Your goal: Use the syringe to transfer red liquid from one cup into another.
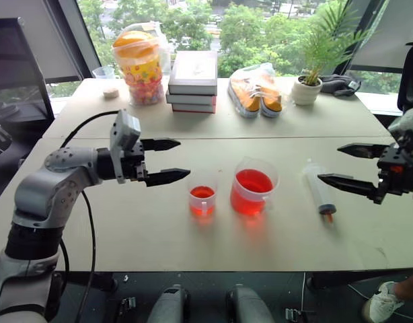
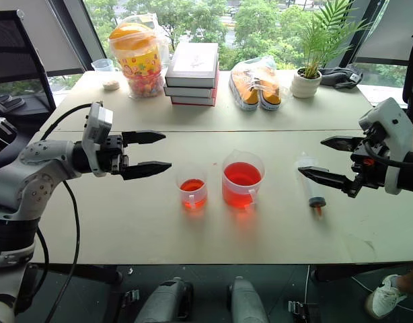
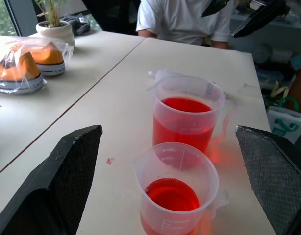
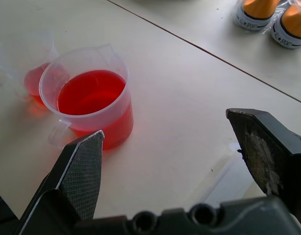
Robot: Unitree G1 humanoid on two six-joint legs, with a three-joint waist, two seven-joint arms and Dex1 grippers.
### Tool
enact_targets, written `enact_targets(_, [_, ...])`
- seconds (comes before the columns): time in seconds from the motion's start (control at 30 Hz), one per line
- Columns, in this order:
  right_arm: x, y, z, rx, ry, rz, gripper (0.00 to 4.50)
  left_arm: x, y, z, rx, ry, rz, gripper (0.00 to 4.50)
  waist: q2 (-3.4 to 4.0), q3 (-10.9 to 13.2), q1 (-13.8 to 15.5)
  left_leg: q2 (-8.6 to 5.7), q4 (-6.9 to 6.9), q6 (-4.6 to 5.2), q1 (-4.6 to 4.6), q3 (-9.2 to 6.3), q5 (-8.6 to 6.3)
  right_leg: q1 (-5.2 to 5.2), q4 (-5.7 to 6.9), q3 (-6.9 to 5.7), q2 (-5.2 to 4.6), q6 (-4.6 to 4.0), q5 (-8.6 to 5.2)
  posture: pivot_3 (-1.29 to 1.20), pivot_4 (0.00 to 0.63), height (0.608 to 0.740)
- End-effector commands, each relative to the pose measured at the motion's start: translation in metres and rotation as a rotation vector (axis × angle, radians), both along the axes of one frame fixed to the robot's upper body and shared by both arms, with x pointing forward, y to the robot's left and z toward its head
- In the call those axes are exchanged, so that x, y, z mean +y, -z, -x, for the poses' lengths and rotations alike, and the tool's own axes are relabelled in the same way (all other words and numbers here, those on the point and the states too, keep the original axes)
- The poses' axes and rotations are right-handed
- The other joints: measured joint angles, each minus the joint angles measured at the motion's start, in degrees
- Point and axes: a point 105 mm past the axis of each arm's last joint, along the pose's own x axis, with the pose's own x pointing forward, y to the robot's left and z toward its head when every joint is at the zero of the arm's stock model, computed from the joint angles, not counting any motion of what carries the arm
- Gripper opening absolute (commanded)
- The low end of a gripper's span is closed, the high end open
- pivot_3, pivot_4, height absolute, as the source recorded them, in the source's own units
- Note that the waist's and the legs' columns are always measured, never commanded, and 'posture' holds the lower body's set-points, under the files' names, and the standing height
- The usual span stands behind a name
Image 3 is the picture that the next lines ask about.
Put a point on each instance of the beaker with red liquid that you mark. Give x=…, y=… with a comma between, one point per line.
x=184, y=127
x=175, y=195

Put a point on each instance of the green potted plant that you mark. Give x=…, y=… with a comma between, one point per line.
x=53, y=12

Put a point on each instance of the white bag with green print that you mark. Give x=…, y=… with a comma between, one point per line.
x=285, y=124

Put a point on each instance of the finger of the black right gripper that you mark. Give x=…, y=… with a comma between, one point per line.
x=214, y=7
x=260, y=18

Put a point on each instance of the brown orange container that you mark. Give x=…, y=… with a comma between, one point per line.
x=300, y=85

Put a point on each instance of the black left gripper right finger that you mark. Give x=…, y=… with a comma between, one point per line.
x=275, y=171

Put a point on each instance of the person in white T-shirt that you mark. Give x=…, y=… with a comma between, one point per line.
x=180, y=22

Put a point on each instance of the orange cone device in bag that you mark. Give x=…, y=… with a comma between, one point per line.
x=15, y=71
x=46, y=57

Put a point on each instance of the dark grey cloth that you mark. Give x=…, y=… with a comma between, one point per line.
x=78, y=24

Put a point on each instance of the white ceramic plant pot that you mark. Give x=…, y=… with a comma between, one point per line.
x=56, y=31

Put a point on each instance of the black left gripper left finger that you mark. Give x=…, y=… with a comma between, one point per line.
x=55, y=186

